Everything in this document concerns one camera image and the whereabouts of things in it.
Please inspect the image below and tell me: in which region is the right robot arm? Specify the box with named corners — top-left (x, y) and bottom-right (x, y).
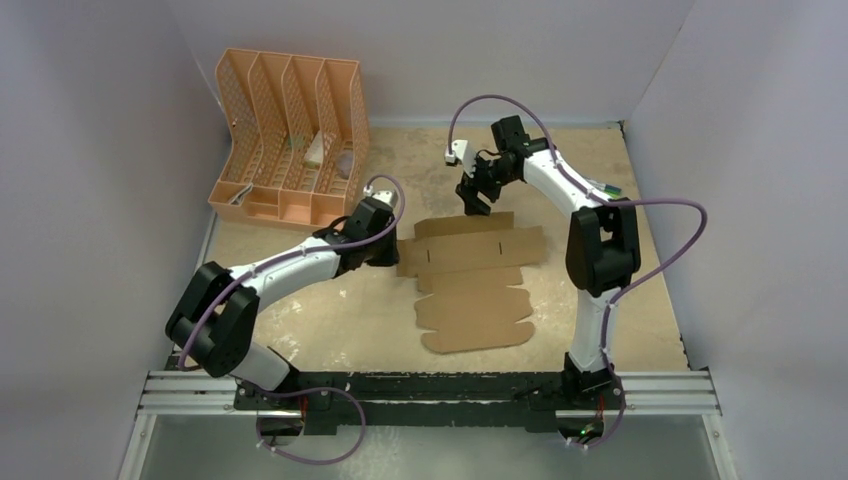
top-left (445, 116), bottom-right (641, 407)

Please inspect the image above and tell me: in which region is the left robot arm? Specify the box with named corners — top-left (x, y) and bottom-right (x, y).
top-left (165, 190), bottom-right (402, 409)

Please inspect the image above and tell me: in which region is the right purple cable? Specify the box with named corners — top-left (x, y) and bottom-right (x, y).
top-left (446, 94), bottom-right (709, 452)

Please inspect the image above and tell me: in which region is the brown cardboard box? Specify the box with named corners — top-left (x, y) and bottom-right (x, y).
top-left (397, 212), bottom-right (547, 354)

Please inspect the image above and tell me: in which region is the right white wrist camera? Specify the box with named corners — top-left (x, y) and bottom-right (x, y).
top-left (444, 139), bottom-right (477, 177)

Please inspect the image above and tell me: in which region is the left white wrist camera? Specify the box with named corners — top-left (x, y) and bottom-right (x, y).
top-left (363, 186), bottom-right (400, 211)

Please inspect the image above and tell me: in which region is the white card in organizer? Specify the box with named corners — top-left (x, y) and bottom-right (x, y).
top-left (303, 131), bottom-right (325, 168)

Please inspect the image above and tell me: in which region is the pack of coloured markers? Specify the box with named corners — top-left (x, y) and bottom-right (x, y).
top-left (589, 180), bottom-right (622, 198)

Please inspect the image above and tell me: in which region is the small grey object in organizer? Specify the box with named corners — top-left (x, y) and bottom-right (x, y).
top-left (336, 151), bottom-right (354, 180)

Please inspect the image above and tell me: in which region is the orange plastic file organizer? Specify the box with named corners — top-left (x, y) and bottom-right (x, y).
top-left (208, 48), bottom-right (370, 229)

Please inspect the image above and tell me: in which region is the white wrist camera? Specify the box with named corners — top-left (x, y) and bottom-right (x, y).
top-left (363, 186), bottom-right (400, 211)
top-left (444, 139), bottom-right (477, 177)

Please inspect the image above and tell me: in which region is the aluminium rail frame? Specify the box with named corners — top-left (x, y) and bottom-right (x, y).
top-left (120, 370), bottom-right (738, 479)

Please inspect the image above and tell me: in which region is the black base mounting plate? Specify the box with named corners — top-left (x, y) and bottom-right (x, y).
top-left (234, 371), bottom-right (623, 438)

